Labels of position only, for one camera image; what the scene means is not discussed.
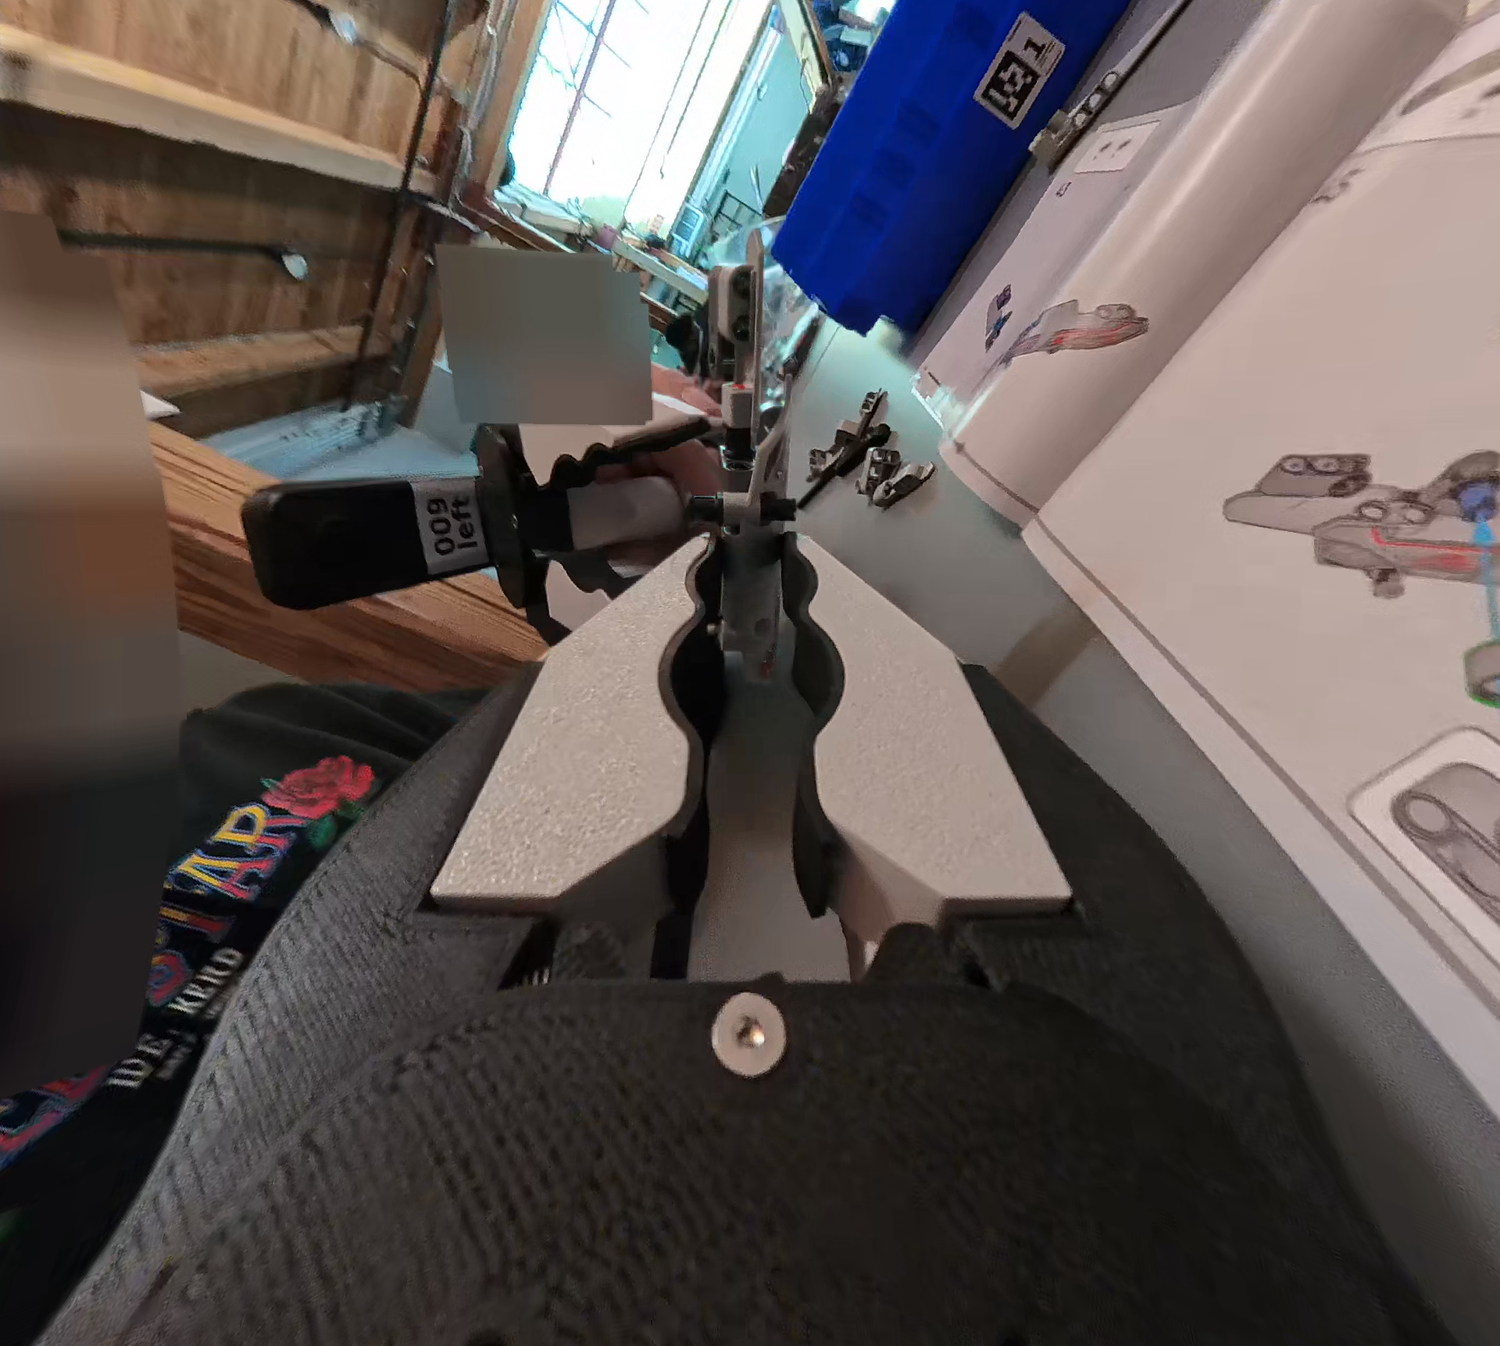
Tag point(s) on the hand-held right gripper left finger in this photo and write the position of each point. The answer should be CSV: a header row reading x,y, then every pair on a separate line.
x,y
561,783

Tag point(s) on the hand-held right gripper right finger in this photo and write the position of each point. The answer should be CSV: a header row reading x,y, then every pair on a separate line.
x,y
937,783

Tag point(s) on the dark grey toy brick connector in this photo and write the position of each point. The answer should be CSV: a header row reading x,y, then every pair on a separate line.
x,y
733,328

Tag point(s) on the grey desk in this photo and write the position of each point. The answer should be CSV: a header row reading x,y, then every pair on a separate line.
x,y
1231,843

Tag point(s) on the person's left hand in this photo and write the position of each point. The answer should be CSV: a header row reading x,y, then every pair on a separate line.
x,y
691,408

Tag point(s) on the wooden pillar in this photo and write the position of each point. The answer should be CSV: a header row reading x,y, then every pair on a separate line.
x,y
351,619

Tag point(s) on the small grey toy brick connector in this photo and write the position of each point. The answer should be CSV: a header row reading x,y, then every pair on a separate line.
x,y
878,473
909,484

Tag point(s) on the open instruction booklet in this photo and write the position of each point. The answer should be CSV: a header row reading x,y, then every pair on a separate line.
x,y
1172,374

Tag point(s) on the large bright window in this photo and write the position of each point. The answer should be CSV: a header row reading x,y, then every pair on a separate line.
x,y
633,20

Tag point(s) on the blue plastic bin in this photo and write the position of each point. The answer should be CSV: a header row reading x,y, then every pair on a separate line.
x,y
937,141

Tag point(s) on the long grey toy brick panel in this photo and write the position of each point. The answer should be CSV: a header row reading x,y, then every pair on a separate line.
x,y
1066,127

